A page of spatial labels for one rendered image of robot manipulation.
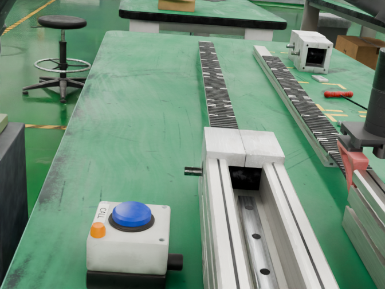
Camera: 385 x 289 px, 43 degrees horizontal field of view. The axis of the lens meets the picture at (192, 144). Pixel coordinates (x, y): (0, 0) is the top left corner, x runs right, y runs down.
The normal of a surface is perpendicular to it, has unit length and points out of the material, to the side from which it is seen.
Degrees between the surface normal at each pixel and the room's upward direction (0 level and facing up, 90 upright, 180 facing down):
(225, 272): 0
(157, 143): 0
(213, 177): 0
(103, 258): 90
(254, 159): 90
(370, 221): 90
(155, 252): 90
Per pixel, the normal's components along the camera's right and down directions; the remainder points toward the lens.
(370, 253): -1.00, -0.07
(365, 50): 0.04, 0.35
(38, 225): 0.08, -0.92
